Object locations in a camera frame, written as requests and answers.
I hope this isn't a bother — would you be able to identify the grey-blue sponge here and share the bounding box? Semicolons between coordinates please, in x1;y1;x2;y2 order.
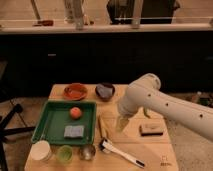
64;125;84;138

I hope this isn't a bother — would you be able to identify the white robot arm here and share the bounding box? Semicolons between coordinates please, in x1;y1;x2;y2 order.
116;73;213;141

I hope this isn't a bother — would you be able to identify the green chili pepper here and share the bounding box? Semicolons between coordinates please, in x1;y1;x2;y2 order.
143;108;151;118

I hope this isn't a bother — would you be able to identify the dark bowl with cloth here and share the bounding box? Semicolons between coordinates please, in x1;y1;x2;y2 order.
95;83;115;101

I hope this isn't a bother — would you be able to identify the small metal cup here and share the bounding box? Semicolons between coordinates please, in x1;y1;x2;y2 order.
79;144;96;161

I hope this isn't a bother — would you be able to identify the orange peach fruit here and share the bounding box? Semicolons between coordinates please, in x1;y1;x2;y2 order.
70;107;82;120

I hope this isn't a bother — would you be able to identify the orange ceramic plate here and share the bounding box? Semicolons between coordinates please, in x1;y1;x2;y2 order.
63;83;88;101

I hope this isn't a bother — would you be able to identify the green plastic tray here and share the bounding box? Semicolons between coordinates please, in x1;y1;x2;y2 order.
31;101;96;146

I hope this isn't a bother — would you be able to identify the green plastic cup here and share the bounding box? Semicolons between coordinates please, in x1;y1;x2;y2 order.
56;145;73;164

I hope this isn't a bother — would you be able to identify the white plastic cup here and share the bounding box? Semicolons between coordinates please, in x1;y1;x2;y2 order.
30;140;52;161

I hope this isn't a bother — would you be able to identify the black office chair base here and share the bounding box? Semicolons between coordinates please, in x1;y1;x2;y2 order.
0;103;37;171

